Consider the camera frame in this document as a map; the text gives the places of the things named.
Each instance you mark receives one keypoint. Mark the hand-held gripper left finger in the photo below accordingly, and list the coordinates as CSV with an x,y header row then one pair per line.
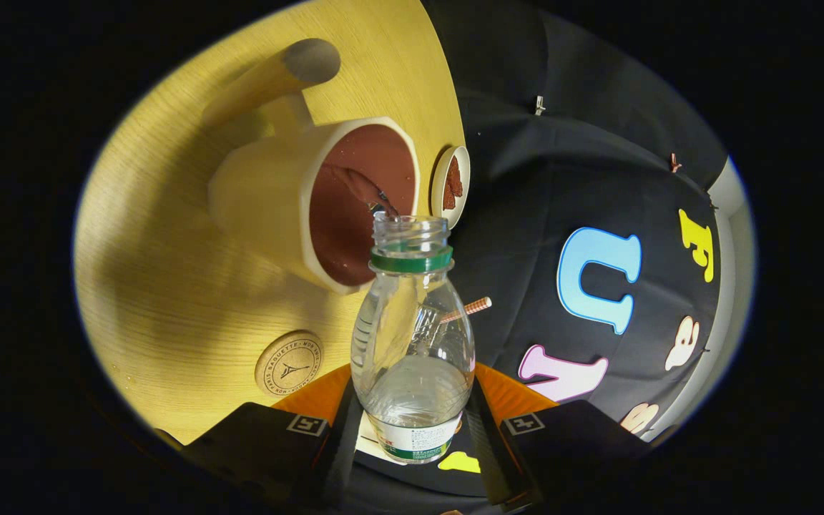
x,y
344,458

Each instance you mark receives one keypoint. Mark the white round plate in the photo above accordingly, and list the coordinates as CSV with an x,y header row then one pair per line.
x,y
436,187

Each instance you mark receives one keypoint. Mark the black backdrop cloth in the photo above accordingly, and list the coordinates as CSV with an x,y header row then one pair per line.
x,y
562,179

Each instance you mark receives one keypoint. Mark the clear plastic juice bottle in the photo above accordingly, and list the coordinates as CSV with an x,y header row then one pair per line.
x,y
412,372

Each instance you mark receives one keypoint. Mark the round wooden coaster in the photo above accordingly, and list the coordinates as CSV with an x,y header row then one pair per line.
x,y
289,365

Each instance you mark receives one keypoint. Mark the silver clip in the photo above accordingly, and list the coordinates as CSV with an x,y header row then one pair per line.
x,y
540,106

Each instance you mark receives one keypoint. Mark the red clip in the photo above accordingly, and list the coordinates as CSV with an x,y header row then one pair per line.
x,y
675,163

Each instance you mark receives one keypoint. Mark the reddish brown meat slice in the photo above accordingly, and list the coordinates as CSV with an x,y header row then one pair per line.
x,y
456,175
449,197

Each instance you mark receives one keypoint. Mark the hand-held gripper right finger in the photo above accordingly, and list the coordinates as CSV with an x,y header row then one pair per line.
x,y
487,458

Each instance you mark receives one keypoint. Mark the striped paper straw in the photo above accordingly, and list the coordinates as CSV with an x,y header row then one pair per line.
x,y
480,305

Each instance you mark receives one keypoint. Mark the wooden table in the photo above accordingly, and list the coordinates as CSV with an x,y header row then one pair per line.
x,y
169,300

